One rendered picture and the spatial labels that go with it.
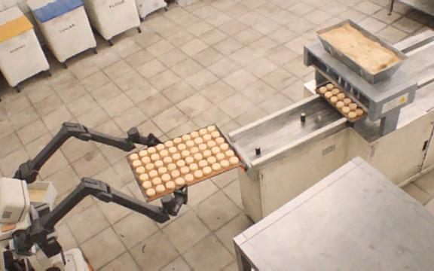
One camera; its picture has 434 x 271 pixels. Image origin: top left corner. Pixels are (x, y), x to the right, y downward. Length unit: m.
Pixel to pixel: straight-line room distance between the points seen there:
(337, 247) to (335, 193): 0.18
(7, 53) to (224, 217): 3.12
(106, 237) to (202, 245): 0.79
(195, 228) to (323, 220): 2.28
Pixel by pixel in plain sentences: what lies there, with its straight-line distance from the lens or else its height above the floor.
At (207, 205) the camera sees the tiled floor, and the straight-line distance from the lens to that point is 3.56.
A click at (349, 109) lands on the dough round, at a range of 2.91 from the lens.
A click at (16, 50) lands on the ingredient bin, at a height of 0.52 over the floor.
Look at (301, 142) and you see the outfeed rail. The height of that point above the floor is 0.89.
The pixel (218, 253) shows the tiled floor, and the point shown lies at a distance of 3.31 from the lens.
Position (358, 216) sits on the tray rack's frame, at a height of 1.82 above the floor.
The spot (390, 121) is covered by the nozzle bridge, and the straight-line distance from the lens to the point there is 2.83.
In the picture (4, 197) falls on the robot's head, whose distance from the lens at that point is 2.34.
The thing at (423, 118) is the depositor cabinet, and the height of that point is 0.80.
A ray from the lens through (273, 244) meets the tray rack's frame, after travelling 1.20.
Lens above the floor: 2.86
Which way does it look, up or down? 44 degrees down
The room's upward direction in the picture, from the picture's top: 10 degrees counter-clockwise
